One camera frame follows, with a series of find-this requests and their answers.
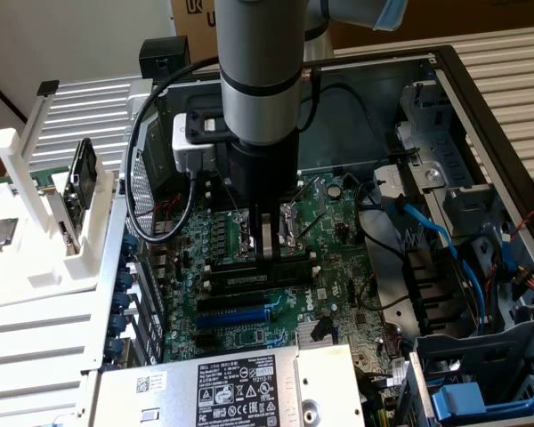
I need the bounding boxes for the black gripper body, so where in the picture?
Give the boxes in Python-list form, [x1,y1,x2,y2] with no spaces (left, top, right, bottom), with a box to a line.
[224,132,302,211]

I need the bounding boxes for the black RAM slot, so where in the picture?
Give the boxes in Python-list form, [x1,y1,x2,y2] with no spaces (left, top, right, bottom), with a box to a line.
[204,259,320,277]

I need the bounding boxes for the green RAM stick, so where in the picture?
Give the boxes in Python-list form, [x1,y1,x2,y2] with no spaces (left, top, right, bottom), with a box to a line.
[0,167,72,190]

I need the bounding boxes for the CPU socket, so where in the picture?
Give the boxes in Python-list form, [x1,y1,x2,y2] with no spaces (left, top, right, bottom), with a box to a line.
[231,199,304,257]

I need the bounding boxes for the metal locking lever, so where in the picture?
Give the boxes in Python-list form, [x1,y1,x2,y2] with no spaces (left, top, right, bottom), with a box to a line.
[288,175,326,250]

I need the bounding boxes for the black expansion slot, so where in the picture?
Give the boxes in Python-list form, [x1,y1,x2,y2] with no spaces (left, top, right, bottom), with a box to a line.
[196,291,265,313]

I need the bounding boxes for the green Dell motherboard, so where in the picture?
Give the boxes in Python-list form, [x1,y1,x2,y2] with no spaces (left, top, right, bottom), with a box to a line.
[153,171,406,392]

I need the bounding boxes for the blue expansion slot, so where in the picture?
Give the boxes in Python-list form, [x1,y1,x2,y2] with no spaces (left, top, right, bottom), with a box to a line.
[195,307,271,330]

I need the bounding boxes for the silver chipset heatsink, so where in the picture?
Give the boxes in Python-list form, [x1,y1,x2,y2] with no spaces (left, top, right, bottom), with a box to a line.
[295,318,336,346]

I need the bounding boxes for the small black box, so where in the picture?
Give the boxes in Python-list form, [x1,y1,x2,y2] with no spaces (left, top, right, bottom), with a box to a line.
[139,36,191,80]

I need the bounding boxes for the silver power supply unit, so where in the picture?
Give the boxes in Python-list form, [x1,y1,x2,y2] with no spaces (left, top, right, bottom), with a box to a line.
[87,342,367,427]

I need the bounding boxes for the brown cardboard box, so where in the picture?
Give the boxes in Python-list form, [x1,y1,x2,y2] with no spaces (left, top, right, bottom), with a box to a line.
[168,0,222,66]

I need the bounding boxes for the grey metal disk bay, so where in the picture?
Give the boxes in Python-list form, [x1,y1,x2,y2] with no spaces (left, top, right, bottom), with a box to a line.
[393,79,499,223]

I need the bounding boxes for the black disk drive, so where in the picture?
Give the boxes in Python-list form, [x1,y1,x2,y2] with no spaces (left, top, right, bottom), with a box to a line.
[68,137,99,211]

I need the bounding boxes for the open black PC case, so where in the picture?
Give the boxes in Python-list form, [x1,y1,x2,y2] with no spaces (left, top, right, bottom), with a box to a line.
[85,43,534,427]

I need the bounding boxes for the white parts rack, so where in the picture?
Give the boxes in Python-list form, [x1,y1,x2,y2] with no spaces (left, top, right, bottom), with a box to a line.
[0,79,130,312]

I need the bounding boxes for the blue plastic bay latch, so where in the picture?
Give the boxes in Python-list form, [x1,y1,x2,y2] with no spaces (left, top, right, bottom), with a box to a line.
[430,381,534,422]

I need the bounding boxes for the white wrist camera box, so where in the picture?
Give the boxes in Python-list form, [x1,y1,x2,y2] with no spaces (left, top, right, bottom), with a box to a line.
[171,112,218,175]

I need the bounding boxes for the black camera cable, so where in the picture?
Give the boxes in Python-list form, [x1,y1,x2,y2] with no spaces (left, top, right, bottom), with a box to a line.
[124,55,222,245]

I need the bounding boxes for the thin black wire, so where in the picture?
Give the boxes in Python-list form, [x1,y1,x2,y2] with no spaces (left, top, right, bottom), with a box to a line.
[355,273,413,312]

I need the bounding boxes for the blue SATA wire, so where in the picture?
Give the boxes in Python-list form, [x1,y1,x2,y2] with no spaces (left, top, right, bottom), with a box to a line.
[395,197,489,339]

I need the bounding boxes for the red and black twisted wire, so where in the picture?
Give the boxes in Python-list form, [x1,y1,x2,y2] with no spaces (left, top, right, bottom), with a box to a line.
[509,198,534,235]

